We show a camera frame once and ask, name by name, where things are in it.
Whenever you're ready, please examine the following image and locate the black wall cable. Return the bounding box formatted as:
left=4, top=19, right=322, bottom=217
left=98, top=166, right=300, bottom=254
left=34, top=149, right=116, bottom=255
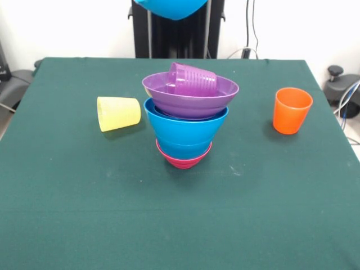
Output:
left=226, top=0, right=260, bottom=60

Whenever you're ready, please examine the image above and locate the large blue bowl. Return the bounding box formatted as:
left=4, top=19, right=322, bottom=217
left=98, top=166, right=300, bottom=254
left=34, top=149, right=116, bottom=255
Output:
left=143, top=97, right=230, bottom=146
left=133, top=0, right=209, bottom=21

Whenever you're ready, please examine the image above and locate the wide purple bowl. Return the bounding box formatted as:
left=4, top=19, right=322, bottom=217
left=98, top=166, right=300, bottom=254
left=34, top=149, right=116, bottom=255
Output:
left=141, top=71, right=241, bottom=120

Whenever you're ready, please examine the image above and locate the purple cup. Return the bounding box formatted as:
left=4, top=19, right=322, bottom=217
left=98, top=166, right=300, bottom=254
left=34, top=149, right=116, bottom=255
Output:
left=168, top=61, right=218, bottom=96

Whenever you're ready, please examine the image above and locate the grey padded chair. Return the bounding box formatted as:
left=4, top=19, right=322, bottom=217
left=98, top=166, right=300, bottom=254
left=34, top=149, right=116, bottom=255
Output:
left=0, top=42, right=43, bottom=114

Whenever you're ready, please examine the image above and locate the dark grey chair base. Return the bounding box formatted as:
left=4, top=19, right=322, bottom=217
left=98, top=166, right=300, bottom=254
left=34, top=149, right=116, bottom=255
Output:
left=323, top=65, right=360, bottom=119

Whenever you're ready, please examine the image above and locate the bundle of light cables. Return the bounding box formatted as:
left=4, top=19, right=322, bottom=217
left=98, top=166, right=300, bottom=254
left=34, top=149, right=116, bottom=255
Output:
left=334, top=80, right=360, bottom=147

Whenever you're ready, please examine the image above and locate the dark green tablecloth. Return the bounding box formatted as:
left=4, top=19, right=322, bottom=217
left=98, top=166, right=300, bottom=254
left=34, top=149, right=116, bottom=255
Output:
left=0, top=57, right=360, bottom=270

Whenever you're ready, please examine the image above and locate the yellow cup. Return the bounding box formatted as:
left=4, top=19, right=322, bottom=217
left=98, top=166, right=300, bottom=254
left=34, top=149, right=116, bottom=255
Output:
left=97, top=96, right=142, bottom=133

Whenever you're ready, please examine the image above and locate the small red bowl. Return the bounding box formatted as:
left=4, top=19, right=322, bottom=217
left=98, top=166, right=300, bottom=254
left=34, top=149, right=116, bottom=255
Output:
left=155, top=139, right=213, bottom=170

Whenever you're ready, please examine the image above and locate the orange cup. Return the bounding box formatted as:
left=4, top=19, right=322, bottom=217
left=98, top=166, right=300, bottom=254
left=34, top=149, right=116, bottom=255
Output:
left=272, top=87, right=314, bottom=136

